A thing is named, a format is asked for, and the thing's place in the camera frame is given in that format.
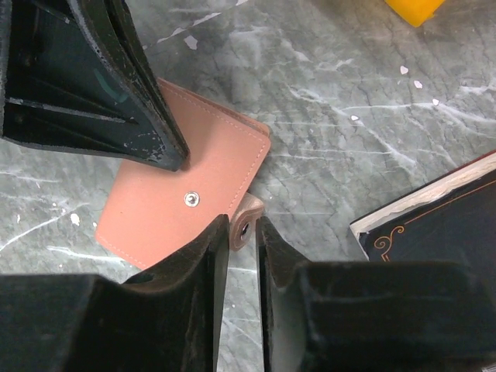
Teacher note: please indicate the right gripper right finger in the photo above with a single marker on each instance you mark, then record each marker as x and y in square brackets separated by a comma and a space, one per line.
[361, 316]

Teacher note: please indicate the pink leather card holder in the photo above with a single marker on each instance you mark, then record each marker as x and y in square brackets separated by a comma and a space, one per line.
[151, 213]

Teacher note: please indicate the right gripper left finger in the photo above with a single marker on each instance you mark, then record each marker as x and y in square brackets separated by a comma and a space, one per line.
[165, 318]

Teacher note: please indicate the yellow bin with cards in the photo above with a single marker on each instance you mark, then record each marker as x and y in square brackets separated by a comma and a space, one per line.
[415, 12]

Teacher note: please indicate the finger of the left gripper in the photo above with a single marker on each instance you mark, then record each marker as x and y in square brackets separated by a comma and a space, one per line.
[50, 97]
[149, 133]

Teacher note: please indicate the black book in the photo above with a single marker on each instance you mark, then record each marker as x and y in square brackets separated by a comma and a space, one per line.
[451, 218]

